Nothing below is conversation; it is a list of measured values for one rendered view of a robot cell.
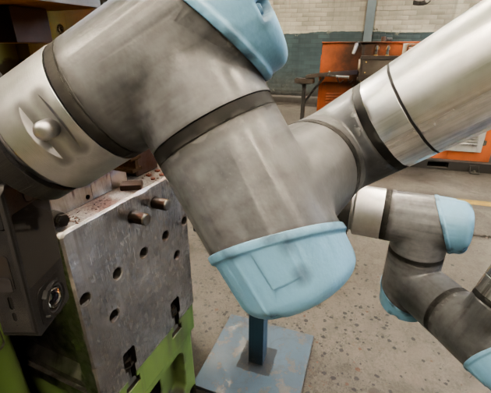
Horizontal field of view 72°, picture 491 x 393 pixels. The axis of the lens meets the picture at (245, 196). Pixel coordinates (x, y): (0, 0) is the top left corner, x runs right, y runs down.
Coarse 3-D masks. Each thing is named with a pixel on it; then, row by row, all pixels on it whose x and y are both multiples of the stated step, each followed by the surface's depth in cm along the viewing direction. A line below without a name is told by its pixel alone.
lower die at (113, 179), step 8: (104, 176) 72; (112, 176) 74; (120, 176) 76; (96, 184) 70; (104, 184) 72; (112, 184) 75; (120, 184) 77; (72, 192) 65; (80, 192) 67; (88, 192) 69; (96, 192) 71; (104, 192) 73; (56, 200) 62; (64, 200) 64; (72, 200) 66; (80, 200) 67; (88, 200) 69; (56, 208) 62; (64, 208) 64; (72, 208) 66
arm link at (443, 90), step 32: (448, 32) 21; (480, 32) 19; (416, 64) 22; (448, 64) 20; (480, 64) 19; (352, 96) 25; (384, 96) 23; (416, 96) 21; (448, 96) 20; (480, 96) 20; (352, 128) 24; (384, 128) 23; (416, 128) 22; (448, 128) 21; (480, 128) 21; (384, 160) 24; (416, 160) 24
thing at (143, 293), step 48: (144, 192) 76; (96, 240) 65; (144, 240) 78; (96, 288) 67; (144, 288) 82; (192, 288) 104; (48, 336) 79; (96, 336) 69; (144, 336) 85; (96, 384) 72
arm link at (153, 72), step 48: (144, 0) 16; (192, 0) 15; (240, 0) 15; (48, 48) 17; (96, 48) 16; (144, 48) 16; (192, 48) 16; (240, 48) 16; (96, 96) 16; (144, 96) 16; (192, 96) 16; (240, 96) 16; (144, 144) 19
